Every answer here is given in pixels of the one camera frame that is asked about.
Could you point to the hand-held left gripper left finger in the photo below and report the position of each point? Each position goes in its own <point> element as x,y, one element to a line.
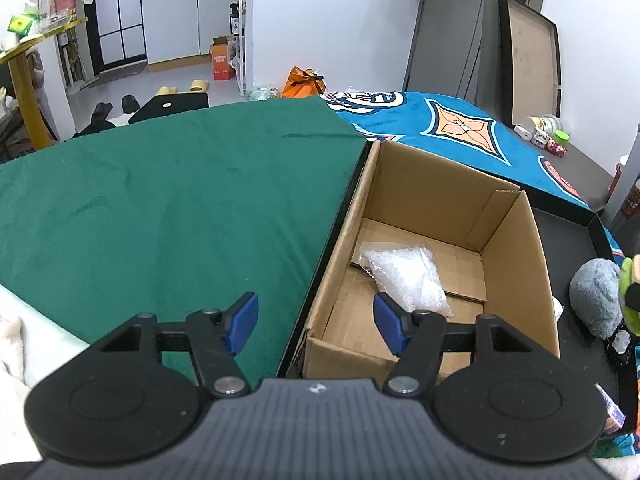
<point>245,322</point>

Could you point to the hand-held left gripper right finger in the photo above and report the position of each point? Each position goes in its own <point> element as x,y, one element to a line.
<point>389,325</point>

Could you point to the clear bubble wrap bag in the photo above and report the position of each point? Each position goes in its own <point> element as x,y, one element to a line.
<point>410,275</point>

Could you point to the brown cardboard box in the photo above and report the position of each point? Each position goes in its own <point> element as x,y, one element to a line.
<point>505,270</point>

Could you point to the white tissue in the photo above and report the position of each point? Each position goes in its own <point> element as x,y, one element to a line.
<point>558,308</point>

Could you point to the fuzzy grey-blue plush toy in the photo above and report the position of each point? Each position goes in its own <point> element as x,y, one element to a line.
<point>595,295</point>

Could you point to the green cloth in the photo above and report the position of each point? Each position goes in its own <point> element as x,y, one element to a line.
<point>175,200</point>

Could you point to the blue printed blanket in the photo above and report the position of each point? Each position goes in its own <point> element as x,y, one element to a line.
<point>410,120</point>

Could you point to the white bedding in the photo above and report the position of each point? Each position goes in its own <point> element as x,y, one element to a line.
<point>30,340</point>

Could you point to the clear plastic bag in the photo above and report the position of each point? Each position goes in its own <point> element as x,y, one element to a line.
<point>261,93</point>

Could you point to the white charger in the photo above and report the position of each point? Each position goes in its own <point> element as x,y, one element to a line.
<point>523,133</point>

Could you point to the small red figurines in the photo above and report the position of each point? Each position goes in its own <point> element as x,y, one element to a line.
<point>552,146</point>

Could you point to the orange bag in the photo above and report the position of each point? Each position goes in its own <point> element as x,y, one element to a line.
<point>300,85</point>

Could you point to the black sock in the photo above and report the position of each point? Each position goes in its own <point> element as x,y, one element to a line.
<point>101,115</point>
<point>130,104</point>

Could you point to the green plush toy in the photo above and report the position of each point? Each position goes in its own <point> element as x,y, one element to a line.
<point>634,290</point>

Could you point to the small green container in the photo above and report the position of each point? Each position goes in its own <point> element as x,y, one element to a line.
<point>562,136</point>

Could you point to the orange cardboard box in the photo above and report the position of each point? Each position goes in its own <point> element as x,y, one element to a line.
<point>221,60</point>

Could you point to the red white bottle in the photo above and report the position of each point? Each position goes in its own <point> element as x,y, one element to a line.
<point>618,180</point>

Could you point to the white shelf rack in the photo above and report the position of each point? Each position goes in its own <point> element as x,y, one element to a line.
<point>241,50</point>

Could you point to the grey folded panel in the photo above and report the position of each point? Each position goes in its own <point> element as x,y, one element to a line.
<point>445,40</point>

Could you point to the black spray bottle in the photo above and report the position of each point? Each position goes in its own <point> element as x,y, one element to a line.
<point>234,20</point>

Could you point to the white cabinet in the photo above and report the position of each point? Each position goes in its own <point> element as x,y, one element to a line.
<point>185,25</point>

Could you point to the black framed wooden board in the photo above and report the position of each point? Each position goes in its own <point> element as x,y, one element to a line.
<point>532,55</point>

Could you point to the yellow table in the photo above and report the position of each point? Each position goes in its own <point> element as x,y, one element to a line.
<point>25,90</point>

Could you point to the black framed sliding door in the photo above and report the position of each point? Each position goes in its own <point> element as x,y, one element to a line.
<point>115,10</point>

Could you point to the clear plastic jar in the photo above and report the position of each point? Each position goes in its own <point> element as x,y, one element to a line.
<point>57,2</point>

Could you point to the green box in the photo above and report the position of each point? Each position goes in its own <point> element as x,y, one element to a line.
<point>19,24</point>

